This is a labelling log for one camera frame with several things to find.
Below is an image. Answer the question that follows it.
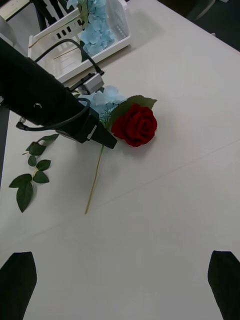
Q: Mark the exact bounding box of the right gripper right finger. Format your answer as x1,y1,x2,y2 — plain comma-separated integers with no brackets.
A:
207,250,240,320

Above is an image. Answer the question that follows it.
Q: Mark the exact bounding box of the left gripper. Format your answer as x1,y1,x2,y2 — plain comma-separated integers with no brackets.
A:
53,89,118,150

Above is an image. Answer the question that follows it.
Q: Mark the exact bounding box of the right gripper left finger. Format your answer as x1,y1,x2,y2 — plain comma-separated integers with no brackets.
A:
0,251,38,320

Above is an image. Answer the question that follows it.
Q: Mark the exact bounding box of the pale blue flower green stem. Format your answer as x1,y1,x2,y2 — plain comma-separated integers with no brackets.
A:
88,84,127,126

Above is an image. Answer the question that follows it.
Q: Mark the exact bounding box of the pale blue flower tan stem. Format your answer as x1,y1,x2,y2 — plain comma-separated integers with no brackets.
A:
53,0,116,63

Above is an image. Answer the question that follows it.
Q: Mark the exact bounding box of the red rose tan stem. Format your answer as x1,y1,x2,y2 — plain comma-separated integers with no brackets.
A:
84,94,158,215

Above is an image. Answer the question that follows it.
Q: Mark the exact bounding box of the loose green leaf twig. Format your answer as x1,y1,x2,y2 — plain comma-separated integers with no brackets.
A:
8,154,52,214
21,133,60,156

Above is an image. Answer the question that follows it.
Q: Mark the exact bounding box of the shallow white box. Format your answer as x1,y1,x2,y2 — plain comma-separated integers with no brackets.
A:
27,0,132,85

